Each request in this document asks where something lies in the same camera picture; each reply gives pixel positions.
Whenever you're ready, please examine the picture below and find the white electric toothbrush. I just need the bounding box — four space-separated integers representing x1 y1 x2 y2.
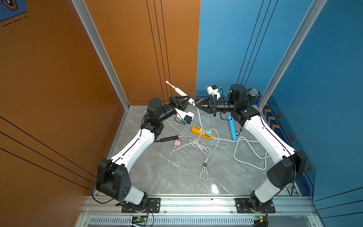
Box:
165 80 195 106

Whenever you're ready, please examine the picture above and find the orange power strip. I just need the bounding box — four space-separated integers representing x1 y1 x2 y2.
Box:
192 126 214 140

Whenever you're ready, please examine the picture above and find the black electric toothbrush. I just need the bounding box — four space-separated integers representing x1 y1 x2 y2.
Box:
155 135 179 142

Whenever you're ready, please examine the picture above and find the pink charger cube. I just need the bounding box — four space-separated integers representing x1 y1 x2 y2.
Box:
174 139 181 147

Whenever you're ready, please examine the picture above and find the pink usb cable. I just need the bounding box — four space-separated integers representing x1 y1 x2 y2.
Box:
169 140 199 155

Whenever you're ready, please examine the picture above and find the beige cable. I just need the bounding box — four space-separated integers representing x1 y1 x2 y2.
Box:
199 153 210 182

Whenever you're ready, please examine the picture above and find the teal charger cube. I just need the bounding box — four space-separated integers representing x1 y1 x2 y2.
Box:
205 130 213 138

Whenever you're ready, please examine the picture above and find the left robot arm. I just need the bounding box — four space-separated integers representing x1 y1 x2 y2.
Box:
93 95 194 212

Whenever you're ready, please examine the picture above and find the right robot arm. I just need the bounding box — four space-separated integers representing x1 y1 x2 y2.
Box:
196 84 307 213

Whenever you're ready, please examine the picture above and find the blue microphone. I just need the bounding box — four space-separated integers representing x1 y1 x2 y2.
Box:
227 113 237 141

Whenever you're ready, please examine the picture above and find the right green circuit board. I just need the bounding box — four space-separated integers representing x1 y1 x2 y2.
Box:
253 215 268 224

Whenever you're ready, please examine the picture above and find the green circuit board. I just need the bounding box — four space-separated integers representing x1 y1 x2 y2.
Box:
131 216 148 226
253 215 268 224

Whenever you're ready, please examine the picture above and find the left green circuit board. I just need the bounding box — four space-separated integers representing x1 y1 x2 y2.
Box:
131 216 148 226

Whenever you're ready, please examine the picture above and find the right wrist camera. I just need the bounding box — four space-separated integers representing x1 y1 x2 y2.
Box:
207 85 221 100

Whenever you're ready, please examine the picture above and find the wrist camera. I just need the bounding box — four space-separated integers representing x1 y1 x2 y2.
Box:
207 85 221 100
175 108 194 125

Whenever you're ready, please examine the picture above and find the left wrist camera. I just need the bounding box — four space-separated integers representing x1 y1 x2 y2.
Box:
175 108 194 125

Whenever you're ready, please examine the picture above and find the aluminium front rail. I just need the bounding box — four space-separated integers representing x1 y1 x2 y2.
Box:
81 195 318 216

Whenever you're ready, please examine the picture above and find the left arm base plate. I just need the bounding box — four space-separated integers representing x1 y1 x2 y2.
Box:
122 197 161 213

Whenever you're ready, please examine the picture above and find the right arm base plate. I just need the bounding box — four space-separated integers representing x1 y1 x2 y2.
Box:
234 198 276 214

